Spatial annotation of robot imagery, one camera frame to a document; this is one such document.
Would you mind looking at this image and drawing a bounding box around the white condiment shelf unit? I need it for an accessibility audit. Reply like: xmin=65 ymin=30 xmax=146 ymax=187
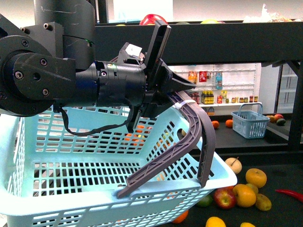
xmin=170 ymin=63 xmax=261 ymax=116

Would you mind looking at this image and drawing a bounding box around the green lime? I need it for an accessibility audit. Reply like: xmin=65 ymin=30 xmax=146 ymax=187
xmin=196 ymin=194 xmax=213 ymax=208

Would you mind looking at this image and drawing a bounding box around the orange fruit beside apple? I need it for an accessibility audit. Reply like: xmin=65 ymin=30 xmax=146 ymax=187
xmin=232 ymin=184 xmax=256 ymax=208

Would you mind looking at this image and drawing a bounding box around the orange tangerine near front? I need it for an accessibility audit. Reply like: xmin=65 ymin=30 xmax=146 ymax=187
xmin=172 ymin=210 xmax=189 ymax=224

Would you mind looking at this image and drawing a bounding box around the yellow-orange round pear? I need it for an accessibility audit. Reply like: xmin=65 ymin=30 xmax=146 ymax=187
xmin=245 ymin=168 xmax=267 ymax=188

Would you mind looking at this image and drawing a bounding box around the red yellow apple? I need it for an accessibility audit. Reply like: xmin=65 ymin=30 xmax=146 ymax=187
xmin=213 ymin=187 xmax=236 ymax=210

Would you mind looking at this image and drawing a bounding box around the red chili pepper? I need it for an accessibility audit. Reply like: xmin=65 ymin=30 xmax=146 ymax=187
xmin=275 ymin=189 xmax=303 ymax=203

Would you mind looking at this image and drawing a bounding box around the red apple on top shelf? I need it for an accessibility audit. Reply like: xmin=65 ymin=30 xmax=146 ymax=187
xmin=139 ymin=14 xmax=168 ymax=26

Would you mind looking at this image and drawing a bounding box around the light teal plastic basket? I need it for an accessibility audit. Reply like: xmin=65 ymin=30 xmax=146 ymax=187
xmin=0 ymin=108 xmax=237 ymax=227

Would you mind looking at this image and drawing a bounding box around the yellow lemon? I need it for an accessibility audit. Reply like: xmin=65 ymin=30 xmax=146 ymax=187
xmin=205 ymin=217 xmax=226 ymax=227

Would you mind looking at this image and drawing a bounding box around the black metal shelf rack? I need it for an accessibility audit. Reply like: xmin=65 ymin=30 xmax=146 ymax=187
xmin=94 ymin=0 xmax=303 ymax=157

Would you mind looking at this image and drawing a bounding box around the olive kiwi fruit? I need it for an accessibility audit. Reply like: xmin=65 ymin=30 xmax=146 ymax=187
xmin=255 ymin=193 xmax=272 ymax=211

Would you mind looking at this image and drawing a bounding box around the grey basket handle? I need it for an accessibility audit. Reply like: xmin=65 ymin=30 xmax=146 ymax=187
xmin=117 ymin=91 xmax=216 ymax=198

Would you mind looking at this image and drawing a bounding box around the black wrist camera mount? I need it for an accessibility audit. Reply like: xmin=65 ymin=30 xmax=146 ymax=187
xmin=144 ymin=20 xmax=171 ymax=71

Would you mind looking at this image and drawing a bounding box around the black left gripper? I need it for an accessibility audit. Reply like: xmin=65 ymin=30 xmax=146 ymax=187
xmin=126 ymin=58 xmax=196 ymax=133

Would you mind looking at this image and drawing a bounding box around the small blue shopping basket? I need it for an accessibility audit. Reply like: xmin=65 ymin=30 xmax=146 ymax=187
xmin=231 ymin=102 xmax=270 ymax=139

